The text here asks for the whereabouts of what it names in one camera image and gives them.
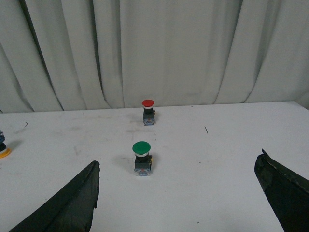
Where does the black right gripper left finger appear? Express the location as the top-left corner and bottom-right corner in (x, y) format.
(11, 160), (100, 232)

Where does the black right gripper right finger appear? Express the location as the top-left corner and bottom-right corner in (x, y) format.
(254, 150), (309, 232)

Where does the yellow push button switch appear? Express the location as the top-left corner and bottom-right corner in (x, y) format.
(0, 131), (11, 159)

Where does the white curtain backdrop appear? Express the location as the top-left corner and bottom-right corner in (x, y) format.
(0, 0), (309, 113)

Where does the green push button switch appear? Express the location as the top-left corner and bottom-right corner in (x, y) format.
(132, 141), (153, 176)

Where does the red push button switch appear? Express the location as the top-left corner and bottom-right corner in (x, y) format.
(142, 99), (155, 126)

